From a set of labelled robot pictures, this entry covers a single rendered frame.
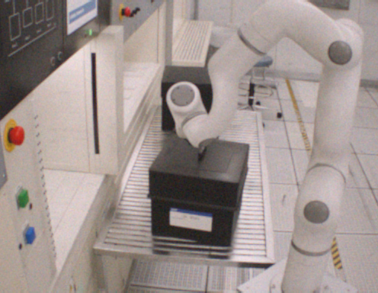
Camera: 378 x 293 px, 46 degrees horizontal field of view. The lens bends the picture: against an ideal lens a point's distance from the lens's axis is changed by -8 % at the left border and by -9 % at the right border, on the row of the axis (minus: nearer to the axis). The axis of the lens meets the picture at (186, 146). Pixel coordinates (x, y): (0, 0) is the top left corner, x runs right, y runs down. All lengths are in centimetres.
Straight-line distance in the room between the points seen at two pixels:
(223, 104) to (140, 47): 197
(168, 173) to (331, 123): 59
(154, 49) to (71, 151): 145
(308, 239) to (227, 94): 43
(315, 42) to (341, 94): 16
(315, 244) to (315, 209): 16
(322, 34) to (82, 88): 92
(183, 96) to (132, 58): 194
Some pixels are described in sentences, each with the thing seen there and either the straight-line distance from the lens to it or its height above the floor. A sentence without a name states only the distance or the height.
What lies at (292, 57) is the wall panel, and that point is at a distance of 583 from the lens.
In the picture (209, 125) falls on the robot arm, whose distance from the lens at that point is 117.
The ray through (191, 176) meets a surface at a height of 101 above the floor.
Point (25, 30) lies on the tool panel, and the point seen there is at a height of 154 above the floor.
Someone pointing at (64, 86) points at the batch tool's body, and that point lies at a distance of 168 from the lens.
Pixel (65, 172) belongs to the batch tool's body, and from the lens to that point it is 181.
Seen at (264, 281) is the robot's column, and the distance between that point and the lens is 147.
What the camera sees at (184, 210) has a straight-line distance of 154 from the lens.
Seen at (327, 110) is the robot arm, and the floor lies 136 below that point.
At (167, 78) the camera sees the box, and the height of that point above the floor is 101.
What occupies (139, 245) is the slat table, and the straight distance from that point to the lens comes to 159.
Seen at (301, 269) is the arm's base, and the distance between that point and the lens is 134.
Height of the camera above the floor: 174
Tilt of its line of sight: 26 degrees down
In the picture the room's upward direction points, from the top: 2 degrees clockwise
